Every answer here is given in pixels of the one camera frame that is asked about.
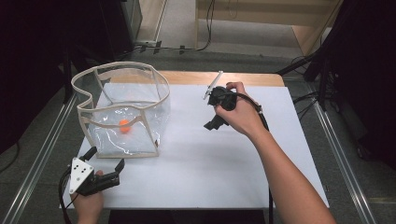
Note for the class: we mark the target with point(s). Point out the light wooden furniture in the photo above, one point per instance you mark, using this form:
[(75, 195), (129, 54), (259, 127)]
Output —
[(264, 12)]

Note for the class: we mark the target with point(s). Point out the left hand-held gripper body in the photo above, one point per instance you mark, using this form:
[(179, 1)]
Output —
[(96, 182)]

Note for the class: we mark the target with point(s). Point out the clear plastic bin beige trim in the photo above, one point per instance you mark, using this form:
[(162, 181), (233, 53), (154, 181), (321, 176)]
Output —
[(124, 143)]

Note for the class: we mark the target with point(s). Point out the white board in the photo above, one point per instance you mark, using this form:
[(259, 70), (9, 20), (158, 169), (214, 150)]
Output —
[(193, 161)]

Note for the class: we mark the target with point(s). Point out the black stand leg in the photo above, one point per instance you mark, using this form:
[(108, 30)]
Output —
[(295, 65)]

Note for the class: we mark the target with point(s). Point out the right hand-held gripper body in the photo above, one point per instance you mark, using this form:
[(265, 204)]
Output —
[(224, 97)]

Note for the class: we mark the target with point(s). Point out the wooden table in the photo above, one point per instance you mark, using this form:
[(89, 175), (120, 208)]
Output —
[(264, 79)]

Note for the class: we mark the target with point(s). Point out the orange ball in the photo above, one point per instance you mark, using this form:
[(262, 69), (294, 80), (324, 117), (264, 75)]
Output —
[(124, 126)]

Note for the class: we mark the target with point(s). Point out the person's left hand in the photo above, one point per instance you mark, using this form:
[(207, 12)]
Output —
[(88, 205)]

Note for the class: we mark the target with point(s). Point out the black cabinet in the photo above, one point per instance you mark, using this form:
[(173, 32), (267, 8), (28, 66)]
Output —
[(115, 25)]

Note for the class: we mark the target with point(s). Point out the metal floor rail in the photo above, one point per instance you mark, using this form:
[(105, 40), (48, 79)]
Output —
[(341, 165), (37, 155)]

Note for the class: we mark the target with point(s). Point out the person's right hand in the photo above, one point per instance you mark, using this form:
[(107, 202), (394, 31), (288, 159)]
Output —
[(243, 116)]

